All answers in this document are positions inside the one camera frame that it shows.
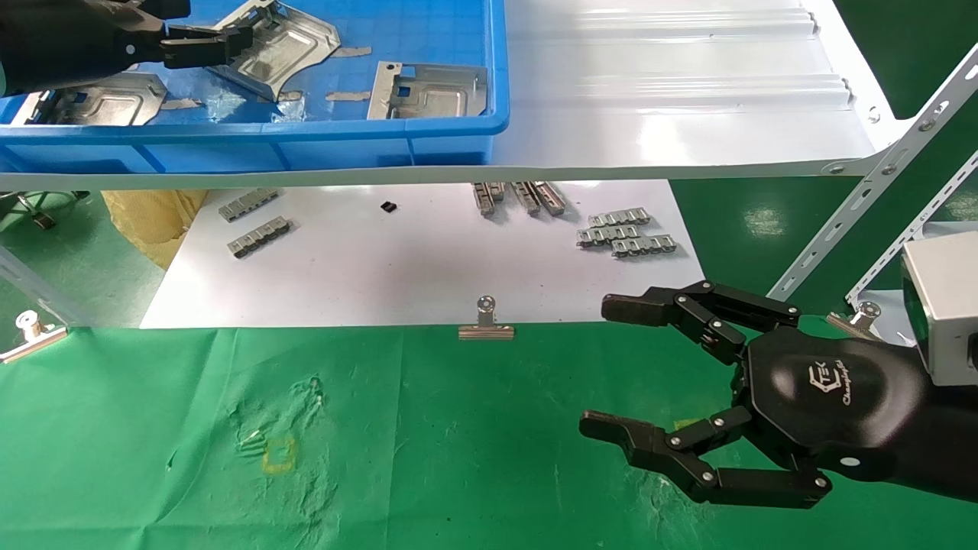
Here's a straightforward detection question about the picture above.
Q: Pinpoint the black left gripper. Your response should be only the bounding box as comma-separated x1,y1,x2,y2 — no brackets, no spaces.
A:
0,0,254,96

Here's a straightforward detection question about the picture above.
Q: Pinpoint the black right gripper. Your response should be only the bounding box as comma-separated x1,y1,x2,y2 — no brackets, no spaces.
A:
578,280,978,510

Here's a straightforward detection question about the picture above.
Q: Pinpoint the stamped sheet metal bracket plate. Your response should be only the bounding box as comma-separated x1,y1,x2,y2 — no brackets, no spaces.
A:
367,61,490,121
205,0,342,104
9,71,169,127

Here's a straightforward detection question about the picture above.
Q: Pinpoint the blue plastic bin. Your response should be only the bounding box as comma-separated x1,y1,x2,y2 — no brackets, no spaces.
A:
0,0,510,175

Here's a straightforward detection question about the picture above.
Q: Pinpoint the yellow plastic bag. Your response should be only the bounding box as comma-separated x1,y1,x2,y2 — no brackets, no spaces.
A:
101,189,209,270

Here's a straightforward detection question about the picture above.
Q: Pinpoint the silver binder clip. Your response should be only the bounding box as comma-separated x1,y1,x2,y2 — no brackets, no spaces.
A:
458,296,516,341
825,302,882,341
0,309,70,364

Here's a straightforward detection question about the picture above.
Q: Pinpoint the green table cloth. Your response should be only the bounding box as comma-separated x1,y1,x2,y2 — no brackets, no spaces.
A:
0,313,978,550

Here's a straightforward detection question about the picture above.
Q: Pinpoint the black metal stand base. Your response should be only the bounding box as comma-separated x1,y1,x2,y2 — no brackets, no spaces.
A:
0,191,91,230

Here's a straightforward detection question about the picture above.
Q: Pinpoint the white metal shelf rack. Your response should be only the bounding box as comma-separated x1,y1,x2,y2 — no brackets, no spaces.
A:
0,0,978,331

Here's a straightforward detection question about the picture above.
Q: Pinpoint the white slotted-angle storage rack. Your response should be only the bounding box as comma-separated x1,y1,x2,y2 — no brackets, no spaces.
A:
844,153,978,306

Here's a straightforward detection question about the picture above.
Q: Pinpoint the ribbed silver metal rail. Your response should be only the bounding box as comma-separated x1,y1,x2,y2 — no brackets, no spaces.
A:
587,207,652,228
219,188,280,223
610,235,678,258
576,224,641,248
228,216,292,259

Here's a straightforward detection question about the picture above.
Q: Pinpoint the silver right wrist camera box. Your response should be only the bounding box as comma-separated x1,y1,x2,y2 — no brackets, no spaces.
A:
900,231,978,387

